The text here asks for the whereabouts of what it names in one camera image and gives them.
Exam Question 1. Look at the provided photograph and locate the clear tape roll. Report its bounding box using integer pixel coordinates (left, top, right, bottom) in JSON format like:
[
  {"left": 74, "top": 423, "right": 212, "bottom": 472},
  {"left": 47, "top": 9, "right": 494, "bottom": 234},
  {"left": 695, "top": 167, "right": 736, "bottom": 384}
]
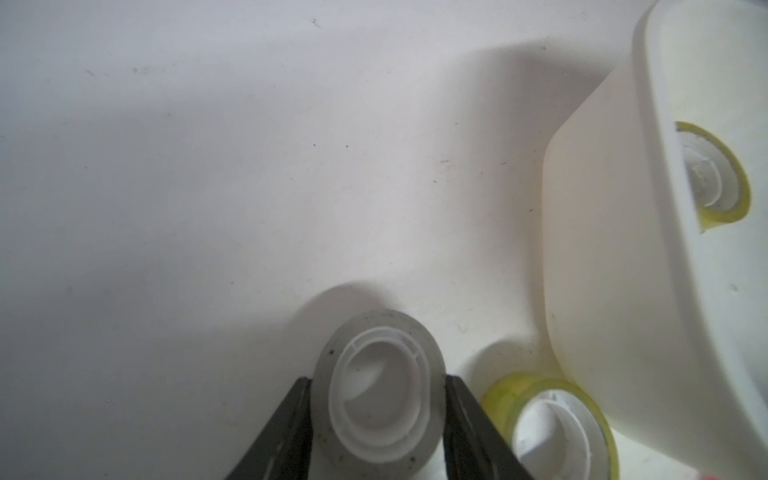
[
  {"left": 481, "top": 373, "right": 620, "bottom": 480},
  {"left": 310, "top": 309, "right": 446, "bottom": 479}
]

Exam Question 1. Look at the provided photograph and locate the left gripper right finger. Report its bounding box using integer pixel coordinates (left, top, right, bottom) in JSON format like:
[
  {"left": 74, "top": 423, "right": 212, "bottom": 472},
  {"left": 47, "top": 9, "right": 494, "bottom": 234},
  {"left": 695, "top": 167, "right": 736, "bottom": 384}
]
[{"left": 443, "top": 375, "right": 533, "bottom": 480}]

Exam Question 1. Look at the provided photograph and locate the yellow tape roll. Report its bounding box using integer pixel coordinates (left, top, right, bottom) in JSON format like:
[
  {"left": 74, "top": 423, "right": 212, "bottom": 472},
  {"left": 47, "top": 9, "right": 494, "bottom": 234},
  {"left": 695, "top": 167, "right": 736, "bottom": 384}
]
[{"left": 675, "top": 121, "right": 752, "bottom": 231}]

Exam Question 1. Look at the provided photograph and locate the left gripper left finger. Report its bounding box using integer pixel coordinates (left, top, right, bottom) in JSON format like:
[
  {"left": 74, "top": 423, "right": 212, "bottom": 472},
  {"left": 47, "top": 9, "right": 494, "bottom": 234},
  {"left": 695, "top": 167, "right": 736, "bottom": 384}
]
[{"left": 226, "top": 377, "right": 313, "bottom": 480}]

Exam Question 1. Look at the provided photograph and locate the white plastic storage box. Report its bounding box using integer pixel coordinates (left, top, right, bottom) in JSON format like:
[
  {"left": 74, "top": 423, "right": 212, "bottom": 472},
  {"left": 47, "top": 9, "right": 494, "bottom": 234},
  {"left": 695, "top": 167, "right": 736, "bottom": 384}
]
[{"left": 543, "top": 1, "right": 767, "bottom": 479}]

